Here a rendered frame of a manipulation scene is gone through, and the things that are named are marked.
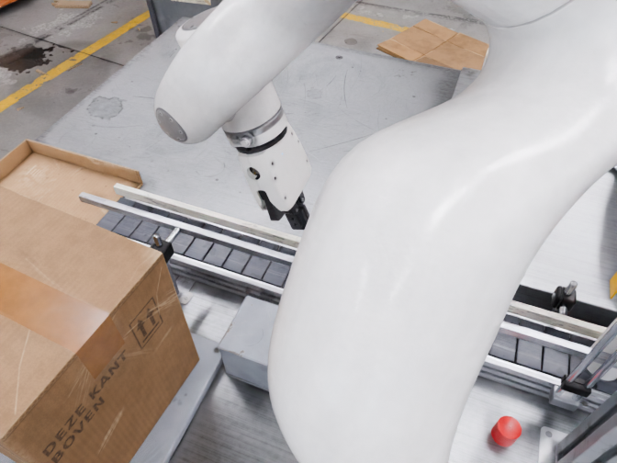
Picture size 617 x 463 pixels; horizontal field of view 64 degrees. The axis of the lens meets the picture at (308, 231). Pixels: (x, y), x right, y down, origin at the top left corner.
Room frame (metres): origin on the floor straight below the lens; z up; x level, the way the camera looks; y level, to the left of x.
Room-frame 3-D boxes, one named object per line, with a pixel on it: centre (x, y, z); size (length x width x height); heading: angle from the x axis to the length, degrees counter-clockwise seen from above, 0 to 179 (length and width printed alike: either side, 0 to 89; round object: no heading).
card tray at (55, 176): (0.73, 0.55, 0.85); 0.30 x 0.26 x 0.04; 69
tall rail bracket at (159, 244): (0.52, 0.23, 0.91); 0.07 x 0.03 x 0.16; 159
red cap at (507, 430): (0.26, -0.29, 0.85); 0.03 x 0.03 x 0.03
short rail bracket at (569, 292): (0.45, -0.41, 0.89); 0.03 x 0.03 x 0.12; 69
